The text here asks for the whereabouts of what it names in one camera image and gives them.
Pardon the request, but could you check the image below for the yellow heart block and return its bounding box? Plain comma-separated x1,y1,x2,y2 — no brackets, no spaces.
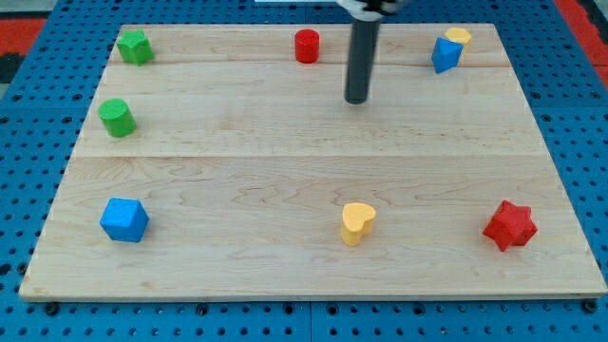
340,202,376,246

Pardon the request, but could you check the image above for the light wooden board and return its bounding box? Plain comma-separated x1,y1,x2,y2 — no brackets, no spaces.
20,24,607,302

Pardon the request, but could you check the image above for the red cylinder block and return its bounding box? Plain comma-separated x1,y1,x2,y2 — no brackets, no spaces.
294,28,320,64

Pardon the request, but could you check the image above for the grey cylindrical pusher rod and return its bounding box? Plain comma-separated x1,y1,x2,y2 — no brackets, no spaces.
344,19,381,105

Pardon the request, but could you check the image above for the blue triangle block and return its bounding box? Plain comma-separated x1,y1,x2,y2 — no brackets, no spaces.
431,37,464,74

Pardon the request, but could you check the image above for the blue cube block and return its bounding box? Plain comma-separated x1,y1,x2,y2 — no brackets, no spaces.
99,198,149,243

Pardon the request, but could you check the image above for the green cylinder block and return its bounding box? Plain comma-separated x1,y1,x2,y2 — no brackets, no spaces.
98,98,137,138

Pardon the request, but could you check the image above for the yellow hexagon block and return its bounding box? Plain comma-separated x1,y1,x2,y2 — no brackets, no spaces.
445,28,472,50

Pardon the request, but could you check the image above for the green star block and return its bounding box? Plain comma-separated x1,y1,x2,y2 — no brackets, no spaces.
117,29,155,66

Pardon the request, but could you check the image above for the red star block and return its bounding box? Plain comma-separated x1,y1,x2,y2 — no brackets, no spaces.
483,199,538,252

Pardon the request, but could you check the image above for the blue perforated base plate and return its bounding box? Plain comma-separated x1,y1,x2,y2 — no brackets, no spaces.
1,0,607,341

